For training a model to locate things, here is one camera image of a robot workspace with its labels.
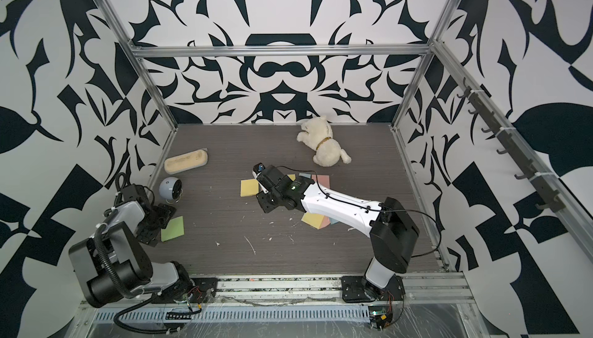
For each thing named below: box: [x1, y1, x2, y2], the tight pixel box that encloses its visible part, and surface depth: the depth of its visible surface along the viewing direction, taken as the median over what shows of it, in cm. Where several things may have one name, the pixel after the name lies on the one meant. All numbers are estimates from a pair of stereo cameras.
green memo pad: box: [160, 215, 185, 243], surface depth 87 cm
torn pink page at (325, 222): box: [318, 215, 332, 230], surface depth 89 cm
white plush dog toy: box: [296, 115, 352, 168], surface depth 106 cm
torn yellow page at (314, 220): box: [301, 212, 325, 230], surface depth 91 cm
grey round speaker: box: [159, 176, 183, 204], surface depth 91 cm
